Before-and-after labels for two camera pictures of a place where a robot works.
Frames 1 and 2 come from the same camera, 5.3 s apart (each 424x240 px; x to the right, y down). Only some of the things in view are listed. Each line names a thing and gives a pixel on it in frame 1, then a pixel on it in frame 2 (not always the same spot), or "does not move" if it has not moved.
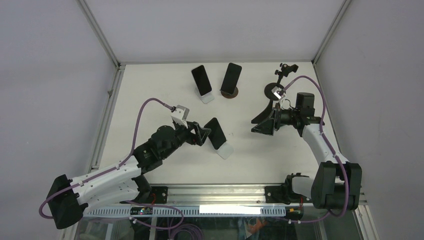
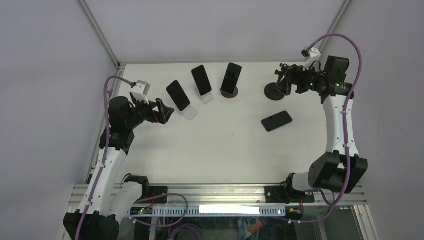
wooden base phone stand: [229, 95] does not move
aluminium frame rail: [242, 195] does not move
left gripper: [200, 133] to [161, 115]
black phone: [201, 80] does not move
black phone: [231, 78] does not move
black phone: [216, 135] to [178, 95]
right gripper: [266, 126] to [298, 74]
